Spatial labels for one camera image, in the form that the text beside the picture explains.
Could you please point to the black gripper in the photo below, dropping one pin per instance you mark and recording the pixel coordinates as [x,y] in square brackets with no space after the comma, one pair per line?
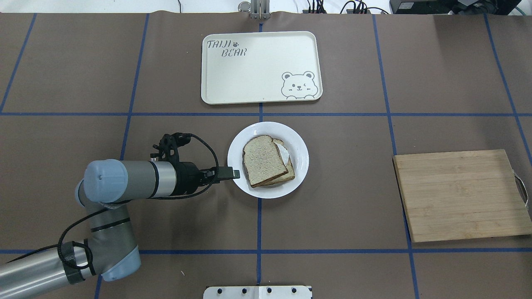
[186,178]

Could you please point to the plain bread slice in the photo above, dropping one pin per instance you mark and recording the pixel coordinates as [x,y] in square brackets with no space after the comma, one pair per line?
[262,161]

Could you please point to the white round plate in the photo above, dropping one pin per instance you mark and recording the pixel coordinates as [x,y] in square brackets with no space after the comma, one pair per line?
[296,148]

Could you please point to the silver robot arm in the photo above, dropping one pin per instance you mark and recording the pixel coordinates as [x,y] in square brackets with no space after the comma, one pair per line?
[111,251]

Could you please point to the bread slice with egg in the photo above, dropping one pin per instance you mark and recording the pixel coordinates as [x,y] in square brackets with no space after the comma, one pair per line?
[290,175]

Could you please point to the fried egg toy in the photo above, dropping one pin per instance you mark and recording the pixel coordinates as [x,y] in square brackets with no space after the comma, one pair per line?
[285,155]

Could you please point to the white bear tray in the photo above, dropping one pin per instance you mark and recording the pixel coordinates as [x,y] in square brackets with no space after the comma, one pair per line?
[260,67]

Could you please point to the white pillar base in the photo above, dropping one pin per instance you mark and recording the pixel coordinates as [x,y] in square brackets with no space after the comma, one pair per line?
[259,292]

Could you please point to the wooden cutting board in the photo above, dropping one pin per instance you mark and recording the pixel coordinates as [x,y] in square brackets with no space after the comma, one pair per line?
[460,196]

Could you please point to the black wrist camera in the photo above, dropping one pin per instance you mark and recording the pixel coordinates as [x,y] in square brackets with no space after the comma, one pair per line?
[167,147]

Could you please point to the aluminium frame post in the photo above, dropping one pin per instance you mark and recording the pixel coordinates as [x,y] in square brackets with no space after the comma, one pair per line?
[260,9]

